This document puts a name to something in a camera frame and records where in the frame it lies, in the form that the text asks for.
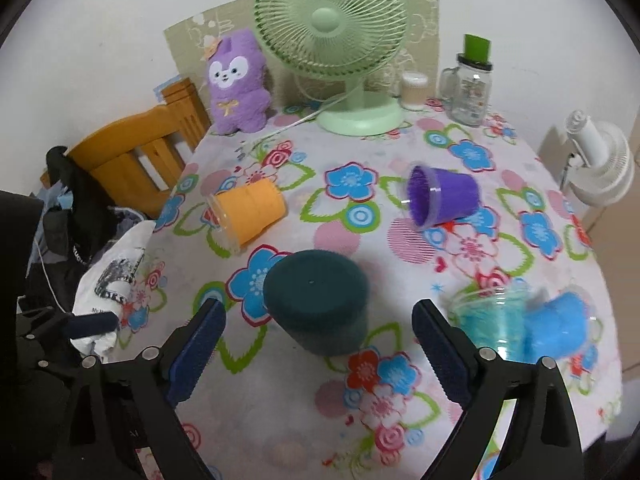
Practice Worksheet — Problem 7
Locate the orange cup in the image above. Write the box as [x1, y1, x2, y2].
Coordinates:
[205, 179, 287, 257]

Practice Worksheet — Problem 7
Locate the thin white cable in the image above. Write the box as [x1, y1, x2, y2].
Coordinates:
[31, 237, 77, 317]

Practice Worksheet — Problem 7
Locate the purple cup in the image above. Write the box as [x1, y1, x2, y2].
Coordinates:
[402, 162, 481, 232]

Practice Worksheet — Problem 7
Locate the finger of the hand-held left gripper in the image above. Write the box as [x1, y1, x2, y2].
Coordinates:
[14, 307, 120, 357]

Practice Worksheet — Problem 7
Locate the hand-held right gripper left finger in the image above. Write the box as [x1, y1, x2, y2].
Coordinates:
[65, 298, 228, 480]

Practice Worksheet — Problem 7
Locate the clear cotton swab container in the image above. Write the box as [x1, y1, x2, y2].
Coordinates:
[399, 71, 431, 112]

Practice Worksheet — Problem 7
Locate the white clip fan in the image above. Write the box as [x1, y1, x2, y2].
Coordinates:
[560, 109, 636, 209]

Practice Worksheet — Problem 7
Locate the floral tablecloth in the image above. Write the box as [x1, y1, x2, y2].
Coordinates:
[100, 94, 627, 480]

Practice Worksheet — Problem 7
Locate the blue cup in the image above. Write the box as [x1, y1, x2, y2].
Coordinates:
[447, 282, 602, 367]

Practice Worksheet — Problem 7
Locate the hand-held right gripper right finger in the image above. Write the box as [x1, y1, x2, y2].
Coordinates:
[411, 299, 587, 480]

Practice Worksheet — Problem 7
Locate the dark green cup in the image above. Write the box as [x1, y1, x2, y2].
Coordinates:
[262, 250, 371, 357]

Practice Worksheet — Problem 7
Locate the green desk fan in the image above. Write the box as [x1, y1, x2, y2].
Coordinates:
[251, 0, 412, 137]

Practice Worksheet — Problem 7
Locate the purple plush toy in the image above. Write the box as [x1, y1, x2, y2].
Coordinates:
[202, 28, 274, 136]

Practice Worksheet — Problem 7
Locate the black clothing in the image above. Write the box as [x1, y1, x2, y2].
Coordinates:
[30, 146, 153, 311]

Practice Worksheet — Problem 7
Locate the beige rabbit print board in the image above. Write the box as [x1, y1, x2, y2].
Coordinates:
[163, 0, 444, 111]

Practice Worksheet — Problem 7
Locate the wooden chair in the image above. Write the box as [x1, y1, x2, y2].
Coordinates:
[40, 77, 212, 222]

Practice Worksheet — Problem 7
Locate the white fan cable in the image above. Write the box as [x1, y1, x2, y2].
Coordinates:
[235, 87, 362, 153]

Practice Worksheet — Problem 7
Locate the white plastic bag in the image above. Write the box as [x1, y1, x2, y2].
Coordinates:
[70, 219, 157, 362]

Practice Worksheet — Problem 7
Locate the glass mug with green lid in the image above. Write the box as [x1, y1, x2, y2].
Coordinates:
[438, 33, 496, 127]

